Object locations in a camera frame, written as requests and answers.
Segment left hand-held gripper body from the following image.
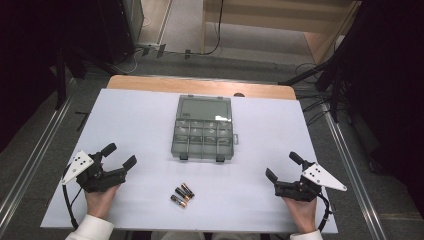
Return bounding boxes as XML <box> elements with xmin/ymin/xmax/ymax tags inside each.
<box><xmin>61</xmin><ymin>150</ymin><xmax>129</xmax><ymax>194</ymax></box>

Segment black metal stand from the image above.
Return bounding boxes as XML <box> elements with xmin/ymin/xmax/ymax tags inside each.
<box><xmin>278</xmin><ymin>19</ymin><xmax>364</xmax><ymax>124</ymax></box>

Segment black equipment cabinet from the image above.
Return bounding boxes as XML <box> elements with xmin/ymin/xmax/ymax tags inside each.
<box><xmin>98</xmin><ymin>0</ymin><xmax>145</xmax><ymax>65</ymax></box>

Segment hanging black cable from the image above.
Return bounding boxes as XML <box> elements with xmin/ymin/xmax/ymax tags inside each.
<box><xmin>191</xmin><ymin>0</ymin><xmax>225</xmax><ymax>56</ymax></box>

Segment white floor cable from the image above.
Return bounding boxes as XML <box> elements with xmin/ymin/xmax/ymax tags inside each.
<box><xmin>113</xmin><ymin>46</ymin><xmax>158</xmax><ymax>75</ymax></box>

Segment person's right hand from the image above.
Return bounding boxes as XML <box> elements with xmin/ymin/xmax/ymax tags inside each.
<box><xmin>281</xmin><ymin>195</ymin><xmax>318</xmax><ymax>234</ymax></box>

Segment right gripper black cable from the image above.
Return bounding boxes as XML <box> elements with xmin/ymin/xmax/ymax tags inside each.
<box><xmin>316</xmin><ymin>193</ymin><xmax>333</xmax><ymax>233</ymax></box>

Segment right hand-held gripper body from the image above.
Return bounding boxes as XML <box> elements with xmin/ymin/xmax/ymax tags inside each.
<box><xmin>273</xmin><ymin>160</ymin><xmax>348</xmax><ymax>203</ymax></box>

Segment wooden table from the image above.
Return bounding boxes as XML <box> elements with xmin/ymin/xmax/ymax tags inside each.
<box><xmin>106</xmin><ymin>74</ymin><xmax>297</xmax><ymax>101</ymax></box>

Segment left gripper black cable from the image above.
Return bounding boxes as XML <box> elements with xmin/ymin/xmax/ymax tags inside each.
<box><xmin>61</xmin><ymin>164</ymin><xmax>83</xmax><ymax>230</ymax></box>

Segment black floor cables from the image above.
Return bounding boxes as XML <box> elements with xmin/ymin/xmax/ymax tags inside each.
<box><xmin>294</xmin><ymin>62</ymin><xmax>338</xmax><ymax>127</ymax></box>

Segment light wooden furniture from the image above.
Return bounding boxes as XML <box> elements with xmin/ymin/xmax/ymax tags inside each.
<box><xmin>200</xmin><ymin>0</ymin><xmax>363</xmax><ymax>65</ymax></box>

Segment person's left hand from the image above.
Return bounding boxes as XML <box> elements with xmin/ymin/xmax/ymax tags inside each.
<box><xmin>84</xmin><ymin>184</ymin><xmax>121</xmax><ymax>221</ymax></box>

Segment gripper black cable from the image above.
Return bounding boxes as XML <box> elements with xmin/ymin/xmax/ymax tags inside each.
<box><xmin>61</xmin><ymin>164</ymin><xmax>83</xmax><ymax>230</ymax></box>
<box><xmin>316</xmin><ymin>193</ymin><xmax>333</xmax><ymax>233</ymax></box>

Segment clear grey compartment storage box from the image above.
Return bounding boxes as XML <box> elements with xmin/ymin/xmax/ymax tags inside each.
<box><xmin>170</xmin><ymin>94</ymin><xmax>240</xmax><ymax>164</ymax></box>

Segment metal floor rail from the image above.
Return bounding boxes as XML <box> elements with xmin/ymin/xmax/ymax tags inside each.
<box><xmin>321</xmin><ymin>99</ymin><xmax>389</xmax><ymax>240</ymax></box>
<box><xmin>0</xmin><ymin>78</ymin><xmax>79</xmax><ymax>231</ymax></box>

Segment white table board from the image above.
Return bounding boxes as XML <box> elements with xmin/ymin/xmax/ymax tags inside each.
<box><xmin>40</xmin><ymin>88</ymin><xmax>339</xmax><ymax>234</ymax></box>

